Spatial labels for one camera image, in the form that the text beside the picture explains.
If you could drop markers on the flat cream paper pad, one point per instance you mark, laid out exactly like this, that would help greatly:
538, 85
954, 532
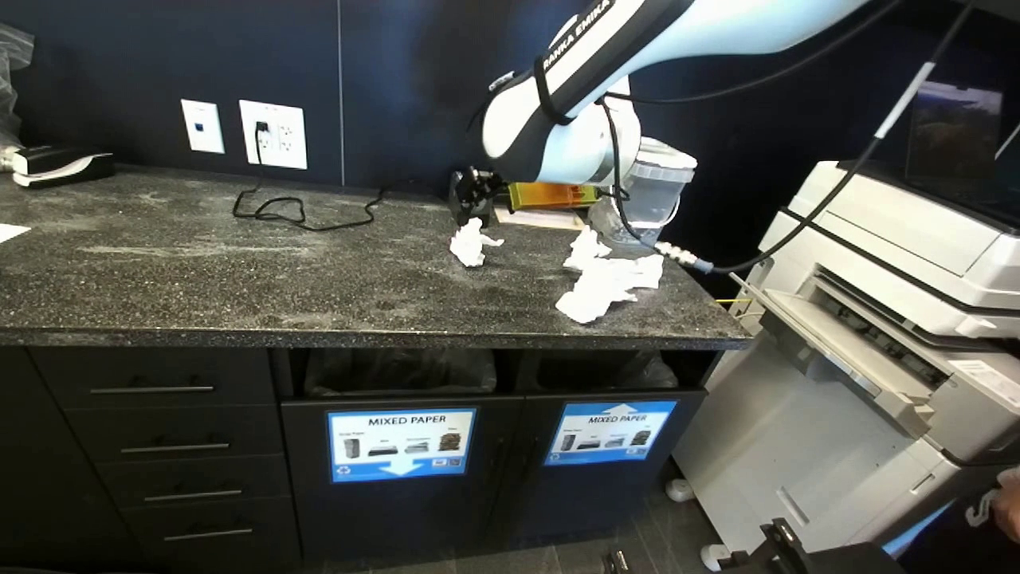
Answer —
541, 221

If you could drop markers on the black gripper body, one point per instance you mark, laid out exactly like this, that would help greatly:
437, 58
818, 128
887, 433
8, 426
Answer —
484, 192

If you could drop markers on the black stand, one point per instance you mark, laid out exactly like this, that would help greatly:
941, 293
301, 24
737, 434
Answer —
785, 545

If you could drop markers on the clear plastic bucket with lid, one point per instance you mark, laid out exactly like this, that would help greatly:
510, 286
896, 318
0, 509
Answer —
665, 178

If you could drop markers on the dark monitor screen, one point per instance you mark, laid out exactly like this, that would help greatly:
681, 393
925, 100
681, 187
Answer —
957, 128

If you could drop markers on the black device with white paper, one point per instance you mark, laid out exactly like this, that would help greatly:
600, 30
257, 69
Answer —
65, 159

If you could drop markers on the white office printer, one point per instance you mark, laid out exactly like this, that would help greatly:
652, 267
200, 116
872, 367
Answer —
847, 426

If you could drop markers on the black cabinet drawer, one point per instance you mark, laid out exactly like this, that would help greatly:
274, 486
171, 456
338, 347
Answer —
192, 478
210, 545
147, 375
171, 433

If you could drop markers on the mixed paper sign arrow down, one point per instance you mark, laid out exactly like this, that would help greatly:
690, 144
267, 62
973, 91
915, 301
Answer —
401, 448

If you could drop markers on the white wall outlet plate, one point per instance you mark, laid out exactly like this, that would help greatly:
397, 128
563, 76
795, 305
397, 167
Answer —
282, 137

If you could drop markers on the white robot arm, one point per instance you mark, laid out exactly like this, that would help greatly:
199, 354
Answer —
734, 19

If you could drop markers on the clear plastic bag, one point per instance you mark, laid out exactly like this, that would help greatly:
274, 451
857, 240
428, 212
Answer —
9, 85

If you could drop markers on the white paper slip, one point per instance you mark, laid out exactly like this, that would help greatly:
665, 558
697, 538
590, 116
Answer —
9, 235

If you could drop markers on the person in black clothing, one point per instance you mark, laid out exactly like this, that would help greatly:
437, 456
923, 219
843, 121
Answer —
973, 529

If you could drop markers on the mixed paper sign arrow up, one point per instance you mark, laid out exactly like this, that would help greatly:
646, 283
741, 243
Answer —
608, 433

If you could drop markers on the operator bare hand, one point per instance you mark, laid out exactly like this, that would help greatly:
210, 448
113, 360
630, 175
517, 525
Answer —
1009, 509

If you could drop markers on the black bin with plastic liner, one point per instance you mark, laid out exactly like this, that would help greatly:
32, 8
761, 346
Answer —
600, 375
399, 375

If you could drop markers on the white wall switch plate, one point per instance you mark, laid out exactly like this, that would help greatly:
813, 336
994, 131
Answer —
200, 128

